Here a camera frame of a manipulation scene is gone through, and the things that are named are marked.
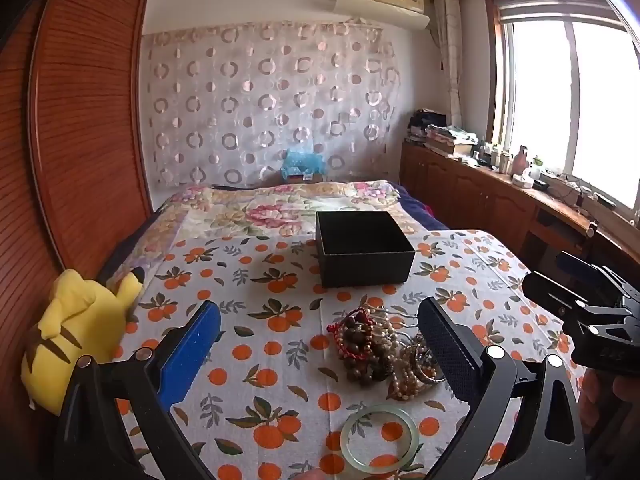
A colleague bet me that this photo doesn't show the floral blanket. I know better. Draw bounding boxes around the floral blanket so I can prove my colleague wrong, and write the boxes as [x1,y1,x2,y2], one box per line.
[107,180,421,286]

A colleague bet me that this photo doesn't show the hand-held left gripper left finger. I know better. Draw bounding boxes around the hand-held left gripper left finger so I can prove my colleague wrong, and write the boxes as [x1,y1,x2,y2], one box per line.
[52,300,222,480]

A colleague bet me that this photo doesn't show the wooden wardrobe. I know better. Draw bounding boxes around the wooden wardrobe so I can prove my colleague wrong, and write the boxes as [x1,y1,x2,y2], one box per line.
[0,0,153,461]

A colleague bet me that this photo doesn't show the green jade bangle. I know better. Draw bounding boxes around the green jade bangle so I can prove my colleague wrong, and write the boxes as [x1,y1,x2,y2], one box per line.
[340,404,418,472]

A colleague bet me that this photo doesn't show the row of small bottles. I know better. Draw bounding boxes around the row of small bottles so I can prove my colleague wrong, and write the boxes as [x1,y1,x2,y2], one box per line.
[480,142,512,171]

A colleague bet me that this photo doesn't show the window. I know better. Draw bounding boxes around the window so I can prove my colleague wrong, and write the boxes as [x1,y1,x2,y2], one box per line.
[482,0,640,221]

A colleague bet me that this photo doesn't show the orange fruit print cloth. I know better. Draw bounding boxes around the orange fruit print cloth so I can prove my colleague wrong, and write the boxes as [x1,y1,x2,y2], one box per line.
[112,230,588,480]

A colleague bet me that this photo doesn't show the person's right hand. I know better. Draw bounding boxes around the person's right hand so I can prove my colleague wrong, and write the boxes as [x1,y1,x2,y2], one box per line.
[580,370,640,456]

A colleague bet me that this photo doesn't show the wooden side cabinet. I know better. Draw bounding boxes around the wooden side cabinet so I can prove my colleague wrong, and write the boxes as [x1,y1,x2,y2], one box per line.
[400,140,640,281]

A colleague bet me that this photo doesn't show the black square box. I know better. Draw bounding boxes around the black square box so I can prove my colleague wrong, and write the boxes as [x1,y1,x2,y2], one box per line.
[315,211,417,289]

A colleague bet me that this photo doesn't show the white window curtain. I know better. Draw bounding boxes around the white window curtain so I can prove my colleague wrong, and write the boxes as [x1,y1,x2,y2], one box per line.
[434,0,463,128]

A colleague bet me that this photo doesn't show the blue tissue pack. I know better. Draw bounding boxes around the blue tissue pack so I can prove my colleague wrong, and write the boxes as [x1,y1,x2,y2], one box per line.
[281,149,326,183]

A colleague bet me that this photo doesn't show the pile of beaded bracelets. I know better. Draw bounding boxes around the pile of beaded bracelets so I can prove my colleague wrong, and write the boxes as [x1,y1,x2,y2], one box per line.
[327,305,446,402]

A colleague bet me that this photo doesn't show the yellow plush toy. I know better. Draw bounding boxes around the yellow plush toy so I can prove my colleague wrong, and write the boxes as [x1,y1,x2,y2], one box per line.
[21,266,146,417]

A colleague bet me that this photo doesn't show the dark blue blanket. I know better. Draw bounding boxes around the dark blue blanket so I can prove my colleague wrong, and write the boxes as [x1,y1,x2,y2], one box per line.
[395,185,451,233]

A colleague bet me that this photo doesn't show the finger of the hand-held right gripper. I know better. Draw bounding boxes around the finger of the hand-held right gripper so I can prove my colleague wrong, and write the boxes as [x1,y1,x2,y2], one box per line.
[521,270,636,341]
[555,251,623,301]

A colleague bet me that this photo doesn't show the circle pattern sheer curtain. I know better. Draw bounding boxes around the circle pattern sheer curtain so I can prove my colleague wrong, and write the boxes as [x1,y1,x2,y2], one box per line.
[141,20,403,191]

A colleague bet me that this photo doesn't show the stack of clutter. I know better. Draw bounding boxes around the stack of clutter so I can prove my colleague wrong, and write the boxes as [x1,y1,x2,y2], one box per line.
[406,107,481,158]

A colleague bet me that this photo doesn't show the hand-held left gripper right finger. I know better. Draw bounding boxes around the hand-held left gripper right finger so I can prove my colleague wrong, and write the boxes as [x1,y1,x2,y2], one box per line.
[417,297,586,480]

